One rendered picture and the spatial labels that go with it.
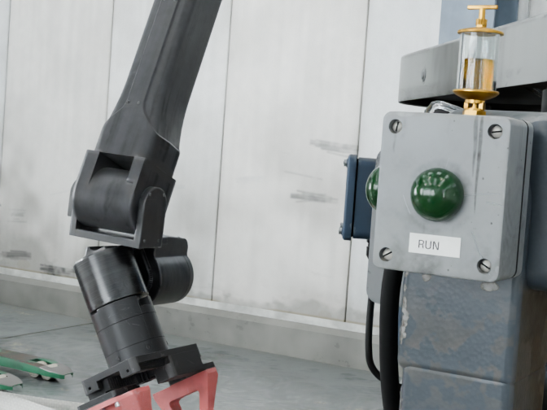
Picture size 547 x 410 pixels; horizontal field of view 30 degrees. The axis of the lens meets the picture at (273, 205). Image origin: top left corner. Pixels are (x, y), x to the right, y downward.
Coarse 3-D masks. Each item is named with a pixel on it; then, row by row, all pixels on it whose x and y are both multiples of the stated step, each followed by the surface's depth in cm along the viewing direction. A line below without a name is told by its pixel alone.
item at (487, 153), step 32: (384, 128) 58; (416, 128) 57; (448, 128) 56; (480, 128) 55; (512, 128) 55; (384, 160) 58; (416, 160) 57; (448, 160) 56; (480, 160) 55; (512, 160) 55; (384, 192) 58; (480, 192) 55; (512, 192) 56; (384, 224) 58; (416, 224) 57; (448, 224) 56; (480, 224) 55; (512, 224) 56; (384, 256) 58; (416, 256) 57; (448, 256) 56; (480, 256) 55; (512, 256) 57
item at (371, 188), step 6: (378, 168) 60; (372, 174) 60; (378, 174) 59; (372, 180) 60; (378, 180) 59; (366, 186) 60; (372, 186) 59; (378, 186) 59; (366, 192) 60; (372, 192) 59; (372, 198) 60; (372, 204) 60
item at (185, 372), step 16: (192, 352) 94; (160, 368) 91; (176, 368) 91; (192, 368) 93; (208, 368) 95; (176, 384) 96; (192, 384) 95; (208, 384) 94; (160, 400) 97; (176, 400) 97; (208, 400) 94
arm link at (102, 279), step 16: (96, 256) 92; (112, 256) 92; (128, 256) 93; (144, 256) 97; (80, 272) 92; (96, 272) 92; (112, 272) 92; (128, 272) 92; (144, 272) 97; (96, 288) 91; (112, 288) 91; (128, 288) 92; (144, 288) 93; (96, 304) 91
